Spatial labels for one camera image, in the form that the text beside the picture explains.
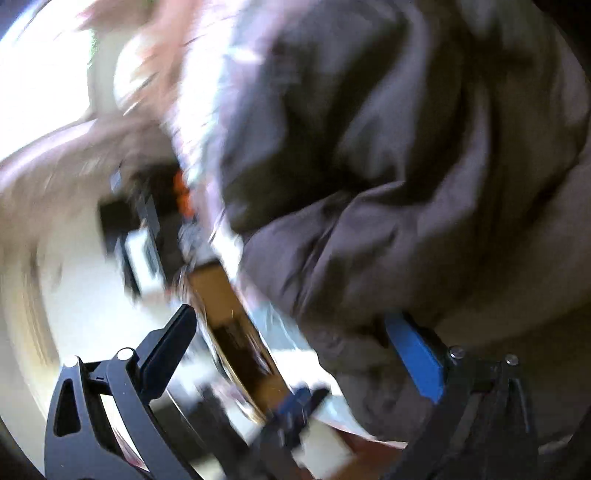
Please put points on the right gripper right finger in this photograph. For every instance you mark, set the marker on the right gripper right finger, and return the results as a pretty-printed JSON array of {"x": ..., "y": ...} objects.
[{"x": 481, "y": 425}]

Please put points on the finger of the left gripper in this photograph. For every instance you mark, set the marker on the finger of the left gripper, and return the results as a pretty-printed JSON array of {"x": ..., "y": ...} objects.
[{"x": 270, "y": 454}]

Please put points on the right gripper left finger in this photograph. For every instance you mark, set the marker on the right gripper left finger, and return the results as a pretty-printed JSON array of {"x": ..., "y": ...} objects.
[{"x": 79, "y": 440}]

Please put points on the dark brown puffer jacket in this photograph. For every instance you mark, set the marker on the dark brown puffer jacket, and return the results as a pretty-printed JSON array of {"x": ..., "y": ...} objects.
[{"x": 430, "y": 158}]

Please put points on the orange carrot plush pillow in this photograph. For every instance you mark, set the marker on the orange carrot plush pillow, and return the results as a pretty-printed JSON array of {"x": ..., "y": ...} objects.
[{"x": 183, "y": 196}]

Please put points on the plaid bed sheet with logo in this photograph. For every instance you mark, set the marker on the plaid bed sheet with logo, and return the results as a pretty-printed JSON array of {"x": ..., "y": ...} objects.
[{"x": 227, "y": 42}]

